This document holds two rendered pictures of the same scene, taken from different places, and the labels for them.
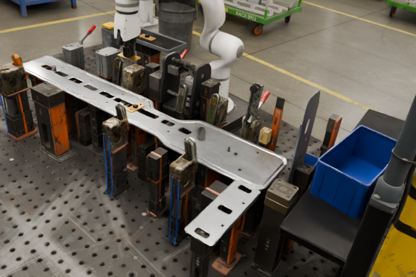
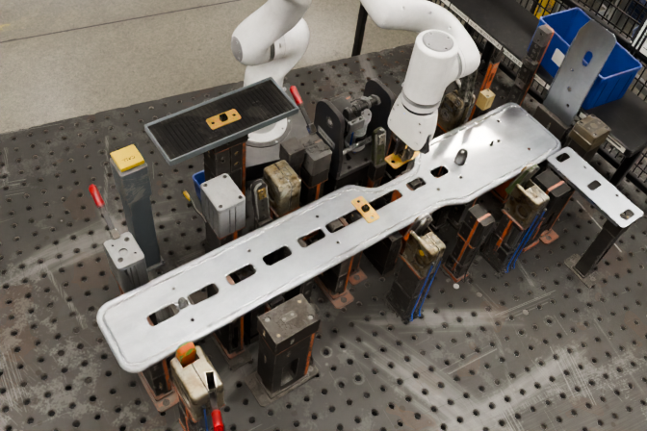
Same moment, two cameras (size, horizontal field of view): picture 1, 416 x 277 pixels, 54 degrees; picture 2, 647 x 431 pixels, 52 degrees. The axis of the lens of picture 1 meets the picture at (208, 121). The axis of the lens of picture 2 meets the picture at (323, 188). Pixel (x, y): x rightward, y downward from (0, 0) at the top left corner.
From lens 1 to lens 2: 195 cm
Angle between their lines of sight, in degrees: 56
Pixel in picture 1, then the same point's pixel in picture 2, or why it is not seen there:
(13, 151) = not seen: outside the picture
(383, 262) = not seen: outside the picture
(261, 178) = (546, 137)
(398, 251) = not seen: outside the picture
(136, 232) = (486, 301)
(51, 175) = (349, 389)
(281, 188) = (593, 126)
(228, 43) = (298, 32)
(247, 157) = (507, 134)
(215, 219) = (608, 197)
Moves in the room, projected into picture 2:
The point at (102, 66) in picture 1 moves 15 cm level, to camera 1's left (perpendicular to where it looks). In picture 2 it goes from (234, 218) to (204, 266)
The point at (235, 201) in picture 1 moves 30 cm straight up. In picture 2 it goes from (582, 172) to (629, 96)
